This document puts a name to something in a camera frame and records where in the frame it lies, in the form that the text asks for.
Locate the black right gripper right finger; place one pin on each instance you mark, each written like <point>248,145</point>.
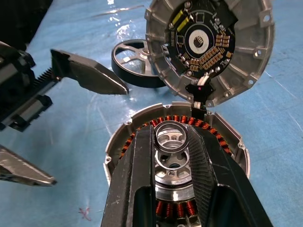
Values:
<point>213,170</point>

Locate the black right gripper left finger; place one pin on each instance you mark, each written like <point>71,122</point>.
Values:
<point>127,165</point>

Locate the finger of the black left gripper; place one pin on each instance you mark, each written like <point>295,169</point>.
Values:
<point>21,170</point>

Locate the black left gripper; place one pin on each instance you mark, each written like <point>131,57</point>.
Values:
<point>16,89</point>

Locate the black spoked rotor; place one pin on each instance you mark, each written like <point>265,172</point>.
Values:
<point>132,63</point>

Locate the silver motor housing copper coils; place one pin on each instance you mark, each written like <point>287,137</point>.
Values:
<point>172,165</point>

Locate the blue plastic table cover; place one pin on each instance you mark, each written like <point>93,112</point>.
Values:
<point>71,123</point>

